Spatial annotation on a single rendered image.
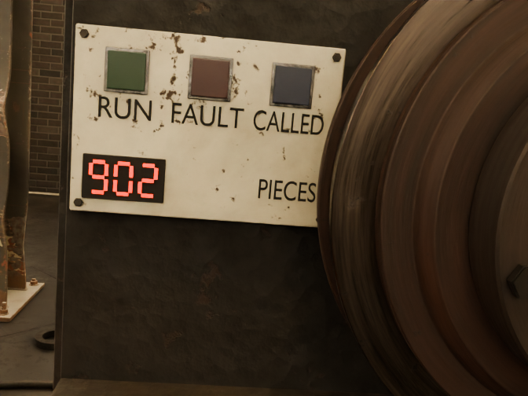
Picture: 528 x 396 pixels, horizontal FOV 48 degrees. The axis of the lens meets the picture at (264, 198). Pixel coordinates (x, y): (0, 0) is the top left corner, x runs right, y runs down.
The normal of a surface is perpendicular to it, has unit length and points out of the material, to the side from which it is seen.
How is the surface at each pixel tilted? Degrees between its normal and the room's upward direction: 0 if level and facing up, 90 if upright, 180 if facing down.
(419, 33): 90
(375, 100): 90
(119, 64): 90
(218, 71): 90
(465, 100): 66
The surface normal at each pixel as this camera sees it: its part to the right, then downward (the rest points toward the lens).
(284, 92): 0.07, 0.16
